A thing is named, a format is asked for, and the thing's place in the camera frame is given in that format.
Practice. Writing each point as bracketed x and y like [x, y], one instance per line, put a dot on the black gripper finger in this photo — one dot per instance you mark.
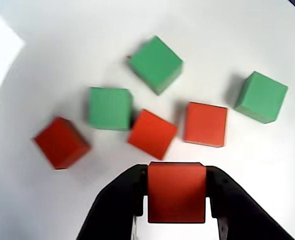
[112, 207]
[237, 215]

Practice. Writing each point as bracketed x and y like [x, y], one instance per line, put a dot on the green cube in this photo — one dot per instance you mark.
[110, 108]
[155, 65]
[261, 97]

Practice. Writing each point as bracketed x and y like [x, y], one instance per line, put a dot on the white round plate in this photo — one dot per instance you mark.
[62, 62]

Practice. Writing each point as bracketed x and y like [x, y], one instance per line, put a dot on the red cube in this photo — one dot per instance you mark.
[205, 123]
[176, 192]
[61, 143]
[152, 133]

